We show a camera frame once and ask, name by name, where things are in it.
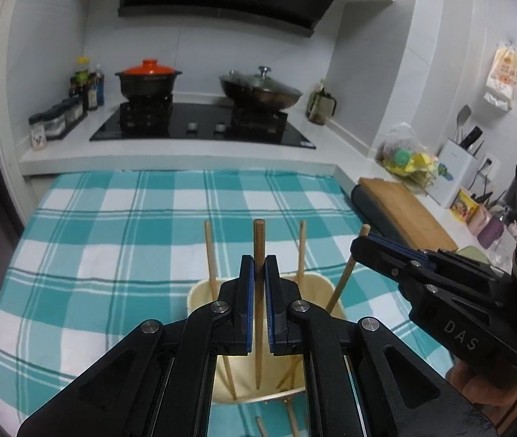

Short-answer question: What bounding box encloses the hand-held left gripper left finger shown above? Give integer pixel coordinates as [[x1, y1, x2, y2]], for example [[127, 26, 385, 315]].
[[17, 255, 256, 437]]

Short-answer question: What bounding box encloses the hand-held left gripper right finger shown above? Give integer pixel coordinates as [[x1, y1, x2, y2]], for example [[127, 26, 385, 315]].
[[265, 255, 498, 437]]

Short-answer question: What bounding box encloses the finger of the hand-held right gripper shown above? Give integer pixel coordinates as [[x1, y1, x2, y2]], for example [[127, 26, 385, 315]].
[[350, 237, 441, 296], [370, 235, 450, 268]]

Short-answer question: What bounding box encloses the cream plastic chopstick holder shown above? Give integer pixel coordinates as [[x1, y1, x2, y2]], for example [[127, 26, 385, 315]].
[[187, 273, 348, 406]]

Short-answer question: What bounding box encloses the person's right hand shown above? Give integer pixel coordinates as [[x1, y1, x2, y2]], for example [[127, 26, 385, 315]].
[[445, 357, 517, 413]]

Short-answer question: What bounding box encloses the dark rolled mat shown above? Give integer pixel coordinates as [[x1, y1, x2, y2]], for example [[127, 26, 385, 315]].
[[350, 184, 411, 247]]

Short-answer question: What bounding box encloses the green padded mat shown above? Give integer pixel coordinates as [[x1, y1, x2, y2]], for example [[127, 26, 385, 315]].
[[456, 245, 491, 267]]

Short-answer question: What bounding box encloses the wooden cutting board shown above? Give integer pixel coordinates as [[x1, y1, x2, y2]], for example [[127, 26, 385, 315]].
[[359, 177, 458, 253]]

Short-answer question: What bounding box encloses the yellow printed paper cup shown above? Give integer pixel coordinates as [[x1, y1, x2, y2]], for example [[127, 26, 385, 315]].
[[450, 189, 480, 224]]

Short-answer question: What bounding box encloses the pink cup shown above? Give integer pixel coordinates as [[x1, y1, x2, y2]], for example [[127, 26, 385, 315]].
[[467, 205, 491, 236]]

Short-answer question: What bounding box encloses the purple bottle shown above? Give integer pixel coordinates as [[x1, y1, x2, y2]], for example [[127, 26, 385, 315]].
[[477, 209, 512, 249]]

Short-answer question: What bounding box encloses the white knife block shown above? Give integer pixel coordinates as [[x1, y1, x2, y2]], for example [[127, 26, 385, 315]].
[[429, 140, 482, 209]]

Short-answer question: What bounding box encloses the yellow sponge cloth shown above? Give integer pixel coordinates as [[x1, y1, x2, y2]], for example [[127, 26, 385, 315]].
[[404, 152, 439, 176]]

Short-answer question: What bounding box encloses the clear plastic bag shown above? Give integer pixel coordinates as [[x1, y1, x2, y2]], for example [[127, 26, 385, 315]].
[[379, 123, 441, 178]]

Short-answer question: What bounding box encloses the grey spatula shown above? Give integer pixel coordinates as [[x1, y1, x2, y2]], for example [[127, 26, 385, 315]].
[[453, 105, 472, 144]]

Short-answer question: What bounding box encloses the teal checked cloth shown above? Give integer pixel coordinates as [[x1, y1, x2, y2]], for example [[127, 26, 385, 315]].
[[0, 168, 455, 437]]

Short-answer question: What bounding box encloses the dark wok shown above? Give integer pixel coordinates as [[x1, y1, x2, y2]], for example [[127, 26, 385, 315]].
[[219, 77, 303, 111]]

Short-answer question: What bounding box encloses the black glass gas stove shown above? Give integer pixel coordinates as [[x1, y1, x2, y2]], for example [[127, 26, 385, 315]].
[[89, 100, 317, 150]]

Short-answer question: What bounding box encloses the hanging printed packet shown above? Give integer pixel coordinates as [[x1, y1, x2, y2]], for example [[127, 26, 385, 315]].
[[483, 43, 517, 111]]

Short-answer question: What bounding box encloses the glass wok lid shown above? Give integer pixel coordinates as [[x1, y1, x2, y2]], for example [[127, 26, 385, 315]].
[[221, 66, 295, 91]]

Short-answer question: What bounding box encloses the black clay pot orange lid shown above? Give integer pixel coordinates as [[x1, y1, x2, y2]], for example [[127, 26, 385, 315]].
[[115, 58, 184, 101]]

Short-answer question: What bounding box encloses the white spice jar black lid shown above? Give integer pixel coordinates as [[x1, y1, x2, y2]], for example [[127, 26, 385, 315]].
[[29, 114, 48, 151]]

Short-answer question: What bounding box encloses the glass jug with handle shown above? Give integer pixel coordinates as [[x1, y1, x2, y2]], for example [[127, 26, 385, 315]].
[[306, 79, 336, 126]]

